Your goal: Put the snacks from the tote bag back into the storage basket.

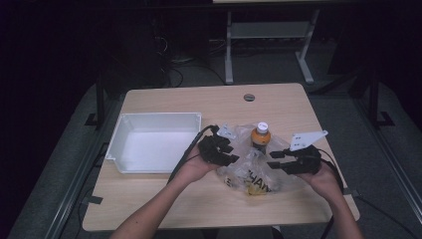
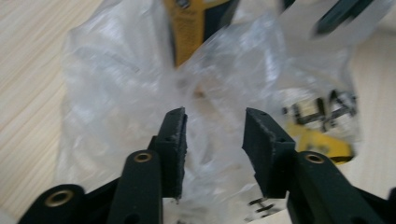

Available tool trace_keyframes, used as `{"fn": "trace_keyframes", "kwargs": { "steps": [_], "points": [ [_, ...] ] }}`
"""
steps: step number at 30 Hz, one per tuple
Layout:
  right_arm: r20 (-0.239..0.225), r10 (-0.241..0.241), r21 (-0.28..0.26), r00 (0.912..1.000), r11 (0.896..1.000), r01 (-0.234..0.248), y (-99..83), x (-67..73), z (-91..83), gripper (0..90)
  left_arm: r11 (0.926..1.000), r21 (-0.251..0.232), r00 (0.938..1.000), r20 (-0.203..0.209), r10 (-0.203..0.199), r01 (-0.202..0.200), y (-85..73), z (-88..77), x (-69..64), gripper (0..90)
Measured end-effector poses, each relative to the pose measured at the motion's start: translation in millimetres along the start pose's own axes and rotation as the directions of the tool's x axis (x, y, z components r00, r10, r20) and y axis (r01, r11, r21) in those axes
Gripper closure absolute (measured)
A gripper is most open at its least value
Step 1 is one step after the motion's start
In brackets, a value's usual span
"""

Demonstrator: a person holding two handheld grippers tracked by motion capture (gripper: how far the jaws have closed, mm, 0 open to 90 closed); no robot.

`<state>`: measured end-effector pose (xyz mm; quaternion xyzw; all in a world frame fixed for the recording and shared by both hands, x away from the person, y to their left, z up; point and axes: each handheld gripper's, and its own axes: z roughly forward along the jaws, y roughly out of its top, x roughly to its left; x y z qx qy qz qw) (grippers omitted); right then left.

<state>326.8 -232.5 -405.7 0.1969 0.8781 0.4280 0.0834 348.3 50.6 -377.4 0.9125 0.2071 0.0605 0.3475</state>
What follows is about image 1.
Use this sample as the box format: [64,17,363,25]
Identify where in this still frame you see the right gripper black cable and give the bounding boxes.
[316,148,419,239]

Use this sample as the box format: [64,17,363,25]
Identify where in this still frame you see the white desk frame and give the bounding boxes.
[212,0,321,86]

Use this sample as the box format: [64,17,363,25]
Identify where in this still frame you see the orange bottle with white cap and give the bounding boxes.
[250,120,272,155]

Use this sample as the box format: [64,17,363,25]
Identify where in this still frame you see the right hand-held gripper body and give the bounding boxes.
[286,129,329,176]

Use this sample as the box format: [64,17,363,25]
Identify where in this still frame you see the person's right hand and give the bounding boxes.
[296,161,345,201]

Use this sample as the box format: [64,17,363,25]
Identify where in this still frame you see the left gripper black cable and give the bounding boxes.
[166,123,221,185]

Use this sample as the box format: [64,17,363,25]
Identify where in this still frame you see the clear plastic bag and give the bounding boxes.
[216,122,311,197]

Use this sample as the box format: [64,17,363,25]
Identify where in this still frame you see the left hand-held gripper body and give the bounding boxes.
[197,122,239,167]

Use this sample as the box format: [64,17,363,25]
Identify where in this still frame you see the black metal stand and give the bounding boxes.
[367,68,396,129]
[84,73,107,131]

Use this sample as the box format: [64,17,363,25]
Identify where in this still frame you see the metal floor rail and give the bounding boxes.
[351,98,422,217]
[44,99,120,239]

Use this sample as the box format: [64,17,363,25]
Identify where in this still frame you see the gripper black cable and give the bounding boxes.
[166,123,221,185]
[316,148,419,239]

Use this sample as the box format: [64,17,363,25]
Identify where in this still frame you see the person's left hand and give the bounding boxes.
[171,142,217,184]

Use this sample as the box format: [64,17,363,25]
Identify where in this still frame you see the white plastic bin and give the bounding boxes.
[105,112,203,175]

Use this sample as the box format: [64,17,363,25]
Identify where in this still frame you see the yellow item in bag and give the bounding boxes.
[245,183,271,196]

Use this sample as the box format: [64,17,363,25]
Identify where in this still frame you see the black floor cables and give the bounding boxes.
[150,16,227,89]

